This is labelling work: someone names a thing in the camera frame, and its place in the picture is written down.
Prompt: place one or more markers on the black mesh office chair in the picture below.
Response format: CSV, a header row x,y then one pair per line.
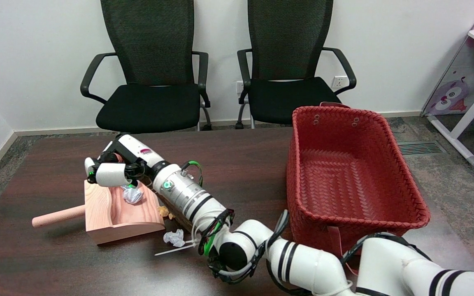
x,y
278,98
150,102

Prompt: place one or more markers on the floor vent grille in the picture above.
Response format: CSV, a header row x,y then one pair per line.
x,y
420,147

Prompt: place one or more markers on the wooden dustpan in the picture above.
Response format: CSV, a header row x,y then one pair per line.
x,y
109,218

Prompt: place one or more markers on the small tan paper scrap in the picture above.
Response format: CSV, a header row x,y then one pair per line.
x,y
163,211

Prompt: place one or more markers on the white desk leg frame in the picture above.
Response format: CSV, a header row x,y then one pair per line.
x,y
473,111

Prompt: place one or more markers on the pink owl print shelf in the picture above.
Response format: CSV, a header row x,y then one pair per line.
x,y
451,96

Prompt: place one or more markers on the red woven basket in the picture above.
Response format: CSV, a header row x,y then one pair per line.
x,y
344,181

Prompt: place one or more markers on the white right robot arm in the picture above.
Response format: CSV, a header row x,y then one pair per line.
x,y
187,197

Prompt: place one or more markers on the white zip tie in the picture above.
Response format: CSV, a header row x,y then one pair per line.
x,y
175,250

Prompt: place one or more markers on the white paper ball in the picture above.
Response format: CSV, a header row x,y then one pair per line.
x,y
174,237
132,195

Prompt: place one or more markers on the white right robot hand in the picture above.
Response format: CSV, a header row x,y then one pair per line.
x,y
138,150

